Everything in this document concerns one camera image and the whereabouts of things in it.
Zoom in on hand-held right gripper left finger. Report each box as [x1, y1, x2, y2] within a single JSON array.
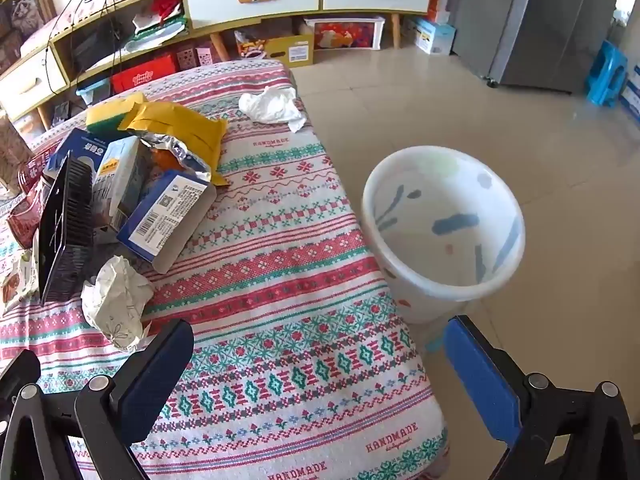
[[0, 319, 196, 480]]

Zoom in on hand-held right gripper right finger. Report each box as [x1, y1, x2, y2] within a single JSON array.
[[442, 315, 640, 480]]

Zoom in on floral paper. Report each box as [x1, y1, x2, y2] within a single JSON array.
[[81, 255, 156, 352]]

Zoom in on large blue barcode carton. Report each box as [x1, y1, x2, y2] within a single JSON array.
[[116, 169, 217, 275]]

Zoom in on black plastic tray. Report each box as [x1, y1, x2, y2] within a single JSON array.
[[37, 152, 96, 303]]

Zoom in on blue white milk carton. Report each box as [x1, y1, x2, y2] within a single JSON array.
[[92, 136, 156, 243]]

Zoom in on yellow foil snack bag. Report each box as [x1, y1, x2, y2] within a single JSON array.
[[122, 101, 230, 188]]

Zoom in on white snack wrapper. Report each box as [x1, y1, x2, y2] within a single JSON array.
[[0, 247, 41, 317]]

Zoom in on red green patterned tablecloth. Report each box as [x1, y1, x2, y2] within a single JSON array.
[[0, 59, 448, 480]]

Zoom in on yellow green sponge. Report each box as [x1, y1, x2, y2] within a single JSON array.
[[85, 92, 148, 133]]

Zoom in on blue plastic container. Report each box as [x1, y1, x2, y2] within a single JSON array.
[[75, 80, 112, 108]]

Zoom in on white crumpled tissue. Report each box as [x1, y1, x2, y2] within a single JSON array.
[[238, 86, 307, 133]]

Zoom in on red gift box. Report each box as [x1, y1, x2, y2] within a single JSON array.
[[111, 55, 180, 95]]

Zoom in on white blue stacked cartons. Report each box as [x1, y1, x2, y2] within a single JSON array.
[[617, 52, 640, 126]]

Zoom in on blue plastic stool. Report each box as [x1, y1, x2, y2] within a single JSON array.
[[586, 40, 628, 108]]

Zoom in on black set-top box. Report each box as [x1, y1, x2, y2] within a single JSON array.
[[70, 22, 118, 68]]

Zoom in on white blue cardboard box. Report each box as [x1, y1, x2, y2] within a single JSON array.
[[407, 17, 457, 56]]

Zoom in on yellow cardboard box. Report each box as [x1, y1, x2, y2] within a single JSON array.
[[235, 30, 316, 67]]

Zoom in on grey refrigerator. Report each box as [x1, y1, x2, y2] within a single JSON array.
[[450, 0, 626, 95]]

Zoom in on red green festive decorations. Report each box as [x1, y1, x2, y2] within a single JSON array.
[[132, 0, 188, 41]]

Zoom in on white storage bin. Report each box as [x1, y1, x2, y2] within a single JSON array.
[[304, 16, 386, 51]]

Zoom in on orange white boxes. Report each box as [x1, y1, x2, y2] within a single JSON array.
[[427, 0, 458, 25]]

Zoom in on framed picture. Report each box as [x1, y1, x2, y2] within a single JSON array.
[[0, 0, 56, 61]]

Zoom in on black cable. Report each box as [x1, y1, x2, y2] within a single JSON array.
[[45, 0, 131, 96]]

